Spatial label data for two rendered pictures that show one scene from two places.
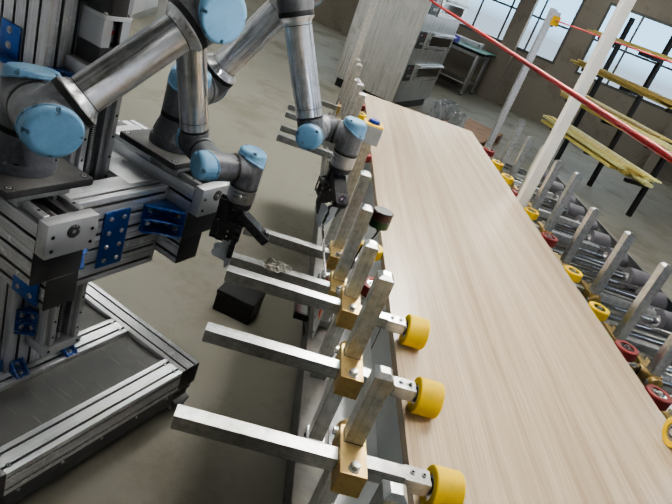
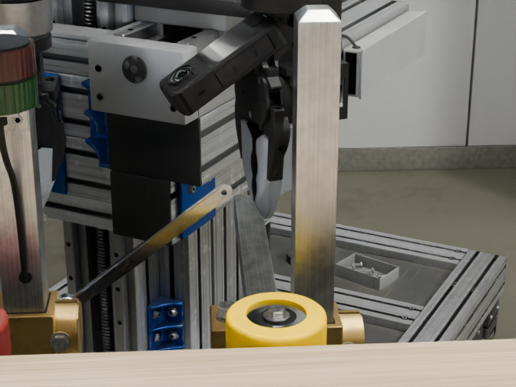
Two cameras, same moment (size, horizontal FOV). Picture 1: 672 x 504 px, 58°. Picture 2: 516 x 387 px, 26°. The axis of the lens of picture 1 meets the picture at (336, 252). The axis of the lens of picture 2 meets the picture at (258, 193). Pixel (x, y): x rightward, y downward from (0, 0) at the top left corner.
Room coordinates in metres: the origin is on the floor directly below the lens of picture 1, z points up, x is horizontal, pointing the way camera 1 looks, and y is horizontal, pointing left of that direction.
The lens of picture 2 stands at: (1.87, -0.89, 1.32)
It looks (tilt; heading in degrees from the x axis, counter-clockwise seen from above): 22 degrees down; 95
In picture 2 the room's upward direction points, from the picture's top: straight up
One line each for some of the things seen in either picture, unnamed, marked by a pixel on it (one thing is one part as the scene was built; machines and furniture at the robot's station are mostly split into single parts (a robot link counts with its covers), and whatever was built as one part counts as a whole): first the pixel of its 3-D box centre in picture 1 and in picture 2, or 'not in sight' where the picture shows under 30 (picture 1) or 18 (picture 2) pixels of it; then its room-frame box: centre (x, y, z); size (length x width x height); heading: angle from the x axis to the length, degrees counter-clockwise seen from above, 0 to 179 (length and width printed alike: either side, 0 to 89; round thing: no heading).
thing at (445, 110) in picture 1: (465, 122); not in sight; (8.54, -1.01, 0.18); 1.31 x 0.95 x 0.37; 157
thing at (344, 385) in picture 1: (348, 367); not in sight; (1.07, -0.12, 0.95); 0.13 x 0.06 x 0.05; 9
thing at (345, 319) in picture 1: (348, 305); not in sight; (1.32, -0.08, 0.95); 0.13 x 0.06 x 0.05; 9
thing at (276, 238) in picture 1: (307, 249); (259, 293); (1.78, 0.09, 0.82); 0.43 x 0.03 x 0.04; 99
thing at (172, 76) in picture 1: (188, 90); not in sight; (1.69, 0.57, 1.20); 0.13 x 0.12 x 0.14; 179
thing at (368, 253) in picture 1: (340, 320); not in sight; (1.34, -0.07, 0.88); 0.03 x 0.03 x 0.48; 9
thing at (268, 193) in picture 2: (327, 212); (290, 173); (1.81, 0.07, 0.96); 0.06 x 0.03 x 0.09; 29
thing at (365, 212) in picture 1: (339, 275); (26, 298); (1.59, -0.04, 0.87); 0.03 x 0.03 x 0.48; 9
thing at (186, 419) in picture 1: (314, 452); not in sight; (0.80, -0.09, 0.95); 0.50 x 0.04 x 0.04; 99
